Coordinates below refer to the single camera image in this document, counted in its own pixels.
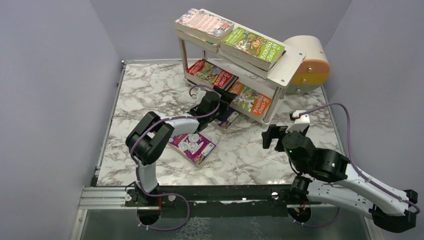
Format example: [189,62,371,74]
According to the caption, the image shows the purple cartoon book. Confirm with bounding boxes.
[211,107,240,133]

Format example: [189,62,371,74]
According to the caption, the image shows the orange 78-storey treehouse book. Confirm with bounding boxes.
[228,81,272,117]

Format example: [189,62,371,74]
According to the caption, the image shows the red 13-storey treehouse book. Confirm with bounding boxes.
[184,59,239,90]

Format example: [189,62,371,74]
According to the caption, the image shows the white two-tier shelf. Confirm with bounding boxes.
[177,9,306,127]

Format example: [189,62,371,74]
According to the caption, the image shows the green 65-storey treehouse book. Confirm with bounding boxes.
[220,27,286,72]

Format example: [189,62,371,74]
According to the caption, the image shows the red bottom books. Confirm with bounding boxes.
[168,133,216,168]

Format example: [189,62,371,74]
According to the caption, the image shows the pink floral book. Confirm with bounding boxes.
[174,8,235,44]

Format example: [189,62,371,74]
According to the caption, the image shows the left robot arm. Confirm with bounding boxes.
[125,84,238,198]

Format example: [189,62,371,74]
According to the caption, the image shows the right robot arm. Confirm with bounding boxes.
[261,124,418,233]

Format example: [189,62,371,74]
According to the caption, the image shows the round wooden drawer box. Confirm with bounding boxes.
[284,35,331,95]

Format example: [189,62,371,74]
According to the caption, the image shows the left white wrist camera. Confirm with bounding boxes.
[195,90,207,104]

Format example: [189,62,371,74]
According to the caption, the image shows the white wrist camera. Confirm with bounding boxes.
[195,90,207,104]
[285,110,311,135]

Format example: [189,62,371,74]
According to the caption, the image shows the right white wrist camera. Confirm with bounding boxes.
[285,110,311,135]

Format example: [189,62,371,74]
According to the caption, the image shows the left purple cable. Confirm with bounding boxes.
[129,84,222,232]

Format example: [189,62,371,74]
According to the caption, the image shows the purple cable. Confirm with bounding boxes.
[129,84,222,232]
[291,102,422,229]

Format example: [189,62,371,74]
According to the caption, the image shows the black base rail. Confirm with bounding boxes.
[89,183,323,220]

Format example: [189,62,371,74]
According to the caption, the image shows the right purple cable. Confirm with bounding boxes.
[291,102,422,229]

